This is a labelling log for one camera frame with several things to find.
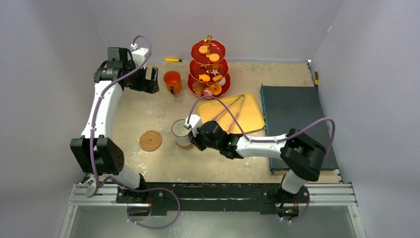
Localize orange mug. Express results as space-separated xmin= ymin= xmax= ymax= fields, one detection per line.
xmin=163 ymin=70 xmax=182 ymax=94

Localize white ribbed mug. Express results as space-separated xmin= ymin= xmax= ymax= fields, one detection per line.
xmin=171 ymin=119 xmax=192 ymax=147

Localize red white cake slice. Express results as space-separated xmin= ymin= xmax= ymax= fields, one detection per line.
xmin=203 ymin=89 xmax=213 ymax=99

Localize pink handled metal tongs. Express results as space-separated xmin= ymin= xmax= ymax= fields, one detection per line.
xmin=211 ymin=94 xmax=246 ymax=133

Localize orange fish cookie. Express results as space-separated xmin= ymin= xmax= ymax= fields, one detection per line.
xmin=199 ymin=74 xmax=210 ymax=82

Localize round biscuit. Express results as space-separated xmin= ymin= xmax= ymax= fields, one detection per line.
xmin=209 ymin=53 xmax=220 ymax=63
xmin=199 ymin=45 xmax=210 ymax=55

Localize red three tier stand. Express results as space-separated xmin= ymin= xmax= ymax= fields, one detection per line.
xmin=188 ymin=35 xmax=231 ymax=97

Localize square scalloped biscuit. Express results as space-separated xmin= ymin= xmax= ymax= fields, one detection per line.
xmin=212 ymin=74 xmax=223 ymax=82

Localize white iced star cookie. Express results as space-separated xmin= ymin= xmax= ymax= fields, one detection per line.
xmin=210 ymin=69 xmax=220 ymax=76

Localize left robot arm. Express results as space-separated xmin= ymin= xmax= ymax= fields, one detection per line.
xmin=70 ymin=45 xmax=159 ymax=203

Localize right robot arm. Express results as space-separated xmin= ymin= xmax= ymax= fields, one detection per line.
xmin=184 ymin=121 xmax=327 ymax=202

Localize yellow serving tray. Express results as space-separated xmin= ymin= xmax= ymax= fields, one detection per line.
xmin=197 ymin=93 xmax=265 ymax=134

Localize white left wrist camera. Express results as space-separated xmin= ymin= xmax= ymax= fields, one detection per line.
xmin=130 ymin=43 xmax=149 ymax=68

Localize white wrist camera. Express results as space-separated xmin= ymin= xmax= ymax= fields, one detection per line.
xmin=130 ymin=43 xmax=149 ymax=68
xmin=184 ymin=114 xmax=203 ymax=136

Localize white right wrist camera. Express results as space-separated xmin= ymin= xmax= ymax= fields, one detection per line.
xmin=184 ymin=114 xmax=203 ymax=136

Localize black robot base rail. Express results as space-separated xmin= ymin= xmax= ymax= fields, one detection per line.
xmin=116 ymin=182 xmax=309 ymax=216

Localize red handled adjustable wrench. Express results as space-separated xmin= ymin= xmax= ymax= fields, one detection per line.
xmin=83 ymin=174 xmax=97 ymax=197

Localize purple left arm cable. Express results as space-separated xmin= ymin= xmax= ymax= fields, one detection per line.
xmin=89 ymin=35 xmax=181 ymax=231

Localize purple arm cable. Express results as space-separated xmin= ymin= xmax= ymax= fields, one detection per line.
xmin=185 ymin=95 xmax=337 ymax=224
xmin=89 ymin=35 xmax=181 ymax=231

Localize yellow black tool handle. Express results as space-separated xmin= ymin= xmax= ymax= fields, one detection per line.
xmin=314 ymin=71 xmax=319 ymax=88

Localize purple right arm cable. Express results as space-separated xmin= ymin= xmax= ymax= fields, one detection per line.
xmin=185 ymin=95 xmax=337 ymax=224

